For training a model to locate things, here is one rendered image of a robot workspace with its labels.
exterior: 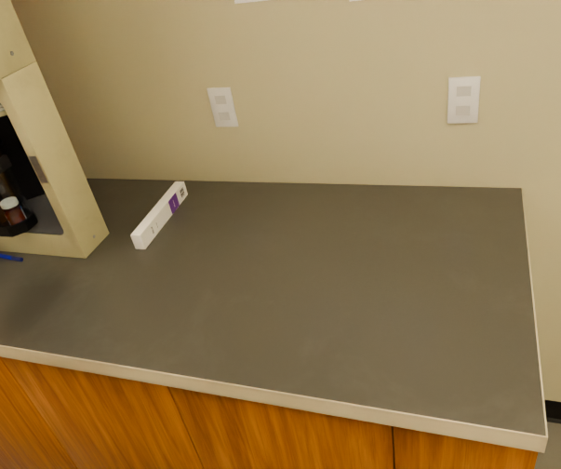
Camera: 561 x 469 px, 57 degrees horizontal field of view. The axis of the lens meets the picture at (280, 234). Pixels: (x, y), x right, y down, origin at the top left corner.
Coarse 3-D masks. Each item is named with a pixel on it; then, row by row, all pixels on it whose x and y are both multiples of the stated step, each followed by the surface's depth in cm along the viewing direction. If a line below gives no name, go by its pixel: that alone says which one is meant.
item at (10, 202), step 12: (0, 156) 120; (0, 180) 121; (12, 180) 124; (0, 192) 122; (12, 192) 124; (0, 204) 123; (12, 204) 125; (24, 204) 128; (0, 216) 125; (12, 216) 126; (24, 216) 128
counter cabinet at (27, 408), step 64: (0, 384) 129; (64, 384) 118; (128, 384) 109; (0, 448) 156; (64, 448) 140; (128, 448) 128; (192, 448) 117; (256, 448) 108; (320, 448) 101; (384, 448) 94; (448, 448) 88; (512, 448) 83
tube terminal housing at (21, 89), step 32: (0, 0) 104; (0, 32) 104; (0, 64) 105; (32, 64) 112; (0, 96) 108; (32, 96) 113; (32, 128) 113; (64, 128) 123; (64, 160) 123; (64, 192) 124; (64, 224) 127; (96, 224) 135; (64, 256) 134
